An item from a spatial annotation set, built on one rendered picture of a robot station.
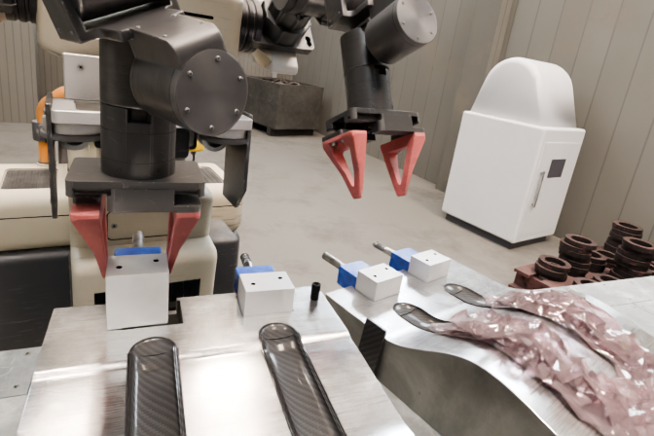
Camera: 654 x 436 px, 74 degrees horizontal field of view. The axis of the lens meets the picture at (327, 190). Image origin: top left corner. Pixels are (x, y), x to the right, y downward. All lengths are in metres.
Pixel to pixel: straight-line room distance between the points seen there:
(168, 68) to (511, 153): 3.11
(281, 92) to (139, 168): 5.64
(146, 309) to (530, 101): 3.07
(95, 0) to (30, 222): 0.74
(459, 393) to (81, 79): 0.59
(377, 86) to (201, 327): 0.32
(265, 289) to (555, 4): 3.94
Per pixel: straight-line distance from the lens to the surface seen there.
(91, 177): 0.38
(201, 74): 0.29
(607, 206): 3.82
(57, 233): 1.04
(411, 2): 0.51
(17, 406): 0.52
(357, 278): 0.58
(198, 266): 0.78
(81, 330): 0.44
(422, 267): 0.64
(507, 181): 3.33
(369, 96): 0.52
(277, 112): 6.00
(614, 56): 3.87
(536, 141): 3.22
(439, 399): 0.49
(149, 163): 0.37
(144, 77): 0.32
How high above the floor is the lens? 1.14
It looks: 17 degrees down
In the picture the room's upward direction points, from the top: 8 degrees clockwise
